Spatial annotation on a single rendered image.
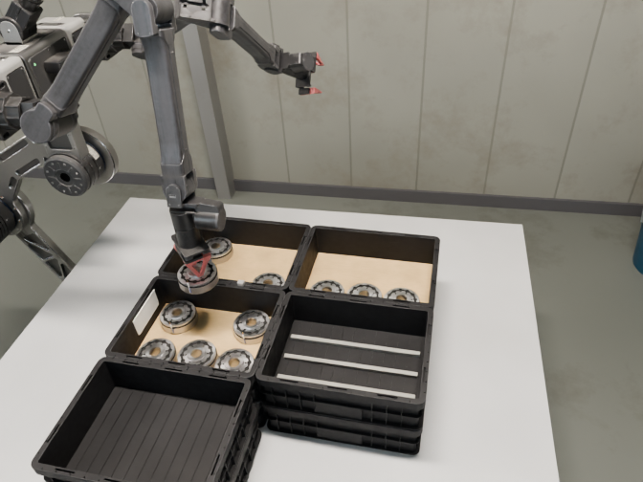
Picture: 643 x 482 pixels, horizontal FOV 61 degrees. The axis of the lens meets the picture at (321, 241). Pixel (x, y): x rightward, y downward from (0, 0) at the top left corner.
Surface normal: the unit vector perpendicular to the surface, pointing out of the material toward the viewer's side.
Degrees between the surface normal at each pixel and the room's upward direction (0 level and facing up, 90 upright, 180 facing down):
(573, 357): 0
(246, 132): 90
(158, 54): 81
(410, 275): 0
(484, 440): 0
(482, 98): 90
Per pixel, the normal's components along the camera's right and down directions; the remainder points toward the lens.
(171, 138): -0.14, 0.42
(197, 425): -0.06, -0.77
